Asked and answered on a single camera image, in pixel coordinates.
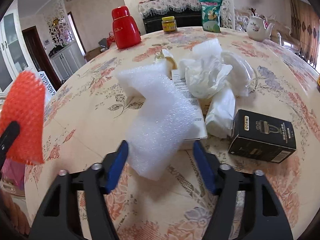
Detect black piano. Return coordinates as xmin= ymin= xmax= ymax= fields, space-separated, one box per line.
xmin=142 ymin=10 xmax=203 ymax=34

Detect yellow lid sauce jar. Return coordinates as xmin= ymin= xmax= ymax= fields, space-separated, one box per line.
xmin=162 ymin=16 xmax=177 ymax=33

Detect large white foam sheet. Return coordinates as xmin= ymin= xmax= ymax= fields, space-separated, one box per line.
xmin=116 ymin=62 xmax=194 ymax=180

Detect white tissue pack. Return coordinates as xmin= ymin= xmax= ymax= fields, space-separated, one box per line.
xmin=205 ymin=83 xmax=235 ymax=139

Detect orange foam net sleeve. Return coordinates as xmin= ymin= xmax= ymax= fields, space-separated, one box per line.
xmin=1 ymin=70 xmax=46 ymax=165

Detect cardboard box on floor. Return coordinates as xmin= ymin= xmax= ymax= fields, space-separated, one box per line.
xmin=84 ymin=47 xmax=101 ymax=62

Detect white floral teapot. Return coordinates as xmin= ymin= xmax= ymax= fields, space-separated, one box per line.
xmin=246 ymin=16 xmax=274 ymax=42

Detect red handbag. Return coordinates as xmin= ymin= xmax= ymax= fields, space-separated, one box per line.
xmin=106 ymin=32 xmax=115 ymax=48

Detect white tissue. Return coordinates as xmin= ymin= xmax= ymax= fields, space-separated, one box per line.
xmin=177 ymin=38 xmax=254 ymax=99

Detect floral lace piano cover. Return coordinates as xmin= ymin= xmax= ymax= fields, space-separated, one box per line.
xmin=138 ymin=0 xmax=202 ymax=18

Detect black product box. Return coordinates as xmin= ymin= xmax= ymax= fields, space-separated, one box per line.
xmin=228 ymin=109 xmax=296 ymax=163

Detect white ornate sofa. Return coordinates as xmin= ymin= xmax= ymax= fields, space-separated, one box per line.
xmin=235 ymin=9 xmax=300 ymax=54

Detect tall white glass cabinet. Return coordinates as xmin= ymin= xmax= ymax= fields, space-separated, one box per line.
xmin=0 ymin=0 xmax=37 ymax=93

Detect brown curtain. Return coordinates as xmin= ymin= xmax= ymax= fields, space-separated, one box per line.
xmin=290 ymin=0 xmax=319 ymax=68

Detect red thermos bottle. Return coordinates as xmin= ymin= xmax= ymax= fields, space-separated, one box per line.
xmin=112 ymin=6 xmax=141 ymax=49

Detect white printed paper box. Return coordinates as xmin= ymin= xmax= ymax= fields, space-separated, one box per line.
xmin=171 ymin=69 xmax=207 ymax=142

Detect crumpled cream wrapper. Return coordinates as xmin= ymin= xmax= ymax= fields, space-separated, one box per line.
xmin=154 ymin=49 xmax=177 ymax=69

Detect green snack bag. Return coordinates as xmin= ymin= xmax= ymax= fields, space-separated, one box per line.
xmin=199 ymin=0 xmax=222 ymax=33

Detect white low cabinet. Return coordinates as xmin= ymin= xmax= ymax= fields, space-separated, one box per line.
xmin=50 ymin=41 xmax=86 ymax=81

